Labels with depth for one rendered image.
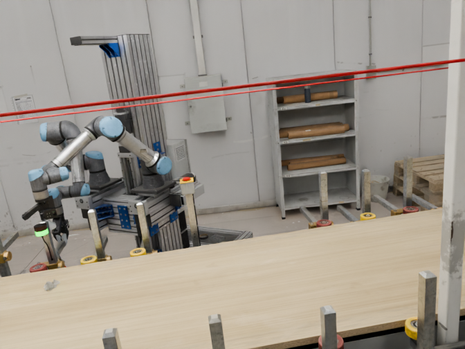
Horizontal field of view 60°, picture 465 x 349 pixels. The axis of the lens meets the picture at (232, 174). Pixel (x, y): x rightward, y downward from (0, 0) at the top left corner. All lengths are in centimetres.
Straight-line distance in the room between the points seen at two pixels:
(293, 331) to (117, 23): 390
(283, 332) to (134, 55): 205
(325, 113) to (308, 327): 361
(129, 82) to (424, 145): 372
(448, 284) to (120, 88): 229
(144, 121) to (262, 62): 212
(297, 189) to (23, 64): 341
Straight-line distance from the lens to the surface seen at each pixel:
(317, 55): 477
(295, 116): 475
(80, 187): 262
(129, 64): 284
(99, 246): 227
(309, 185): 499
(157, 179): 269
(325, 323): 123
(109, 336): 117
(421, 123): 531
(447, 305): 154
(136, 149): 246
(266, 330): 148
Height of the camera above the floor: 181
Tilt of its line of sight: 16 degrees down
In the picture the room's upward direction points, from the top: 6 degrees counter-clockwise
